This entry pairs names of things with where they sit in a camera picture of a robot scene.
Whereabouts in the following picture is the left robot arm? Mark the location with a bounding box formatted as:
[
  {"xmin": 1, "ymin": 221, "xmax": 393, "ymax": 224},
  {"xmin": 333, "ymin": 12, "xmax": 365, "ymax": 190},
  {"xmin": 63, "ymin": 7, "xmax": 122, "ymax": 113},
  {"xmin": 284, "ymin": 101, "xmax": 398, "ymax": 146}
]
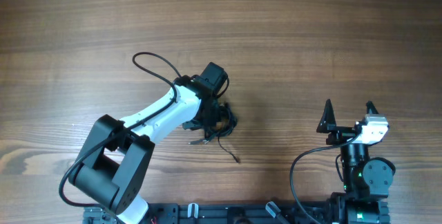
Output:
[{"xmin": 62, "ymin": 73, "xmax": 229, "ymax": 223}]

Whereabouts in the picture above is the right camera cable black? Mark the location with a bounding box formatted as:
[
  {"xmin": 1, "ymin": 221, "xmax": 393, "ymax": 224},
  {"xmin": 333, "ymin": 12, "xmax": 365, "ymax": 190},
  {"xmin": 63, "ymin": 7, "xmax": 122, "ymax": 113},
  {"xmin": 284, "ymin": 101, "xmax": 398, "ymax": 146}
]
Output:
[{"xmin": 289, "ymin": 138, "xmax": 354, "ymax": 224}]

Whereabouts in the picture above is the black USB cable thick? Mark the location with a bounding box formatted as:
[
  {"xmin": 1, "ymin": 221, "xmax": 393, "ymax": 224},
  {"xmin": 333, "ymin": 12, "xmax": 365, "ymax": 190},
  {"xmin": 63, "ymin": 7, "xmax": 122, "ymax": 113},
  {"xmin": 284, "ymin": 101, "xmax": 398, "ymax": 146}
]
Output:
[{"xmin": 189, "ymin": 102, "xmax": 238, "ymax": 145}]

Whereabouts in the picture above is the black USB cable thin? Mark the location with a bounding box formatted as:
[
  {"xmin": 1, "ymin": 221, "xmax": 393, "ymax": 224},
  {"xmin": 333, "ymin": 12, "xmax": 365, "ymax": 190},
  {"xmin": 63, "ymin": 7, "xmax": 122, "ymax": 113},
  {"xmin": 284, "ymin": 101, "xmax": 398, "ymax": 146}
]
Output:
[{"xmin": 217, "ymin": 136, "xmax": 240, "ymax": 164}]

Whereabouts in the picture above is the camera cable black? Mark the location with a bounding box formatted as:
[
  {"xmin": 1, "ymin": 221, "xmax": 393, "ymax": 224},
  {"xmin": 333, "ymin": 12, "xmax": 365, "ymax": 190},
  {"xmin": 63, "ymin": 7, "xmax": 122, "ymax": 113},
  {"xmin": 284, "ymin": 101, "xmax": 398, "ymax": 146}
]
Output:
[
  {"xmin": 58, "ymin": 52, "xmax": 181, "ymax": 207},
  {"xmin": 289, "ymin": 138, "xmax": 354, "ymax": 224}
]

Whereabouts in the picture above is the left camera cable black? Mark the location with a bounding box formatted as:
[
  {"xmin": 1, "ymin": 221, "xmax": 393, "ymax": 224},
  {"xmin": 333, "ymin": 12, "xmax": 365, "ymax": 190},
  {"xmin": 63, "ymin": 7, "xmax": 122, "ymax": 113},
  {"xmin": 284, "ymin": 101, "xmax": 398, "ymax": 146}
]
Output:
[{"xmin": 58, "ymin": 52, "xmax": 181, "ymax": 207}]

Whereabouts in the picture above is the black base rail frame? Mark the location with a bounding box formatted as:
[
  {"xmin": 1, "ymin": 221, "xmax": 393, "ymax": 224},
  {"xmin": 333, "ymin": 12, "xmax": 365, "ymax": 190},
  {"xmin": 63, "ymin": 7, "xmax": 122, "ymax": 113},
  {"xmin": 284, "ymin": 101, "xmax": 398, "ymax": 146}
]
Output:
[{"xmin": 82, "ymin": 201, "xmax": 391, "ymax": 224}]

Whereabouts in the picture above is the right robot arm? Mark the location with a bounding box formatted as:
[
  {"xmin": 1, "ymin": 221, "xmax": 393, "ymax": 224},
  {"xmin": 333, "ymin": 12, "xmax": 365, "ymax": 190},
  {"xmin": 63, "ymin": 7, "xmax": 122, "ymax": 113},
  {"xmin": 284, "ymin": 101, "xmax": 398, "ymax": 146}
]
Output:
[{"xmin": 316, "ymin": 100, "xmax": 396, "ymax": 224}]

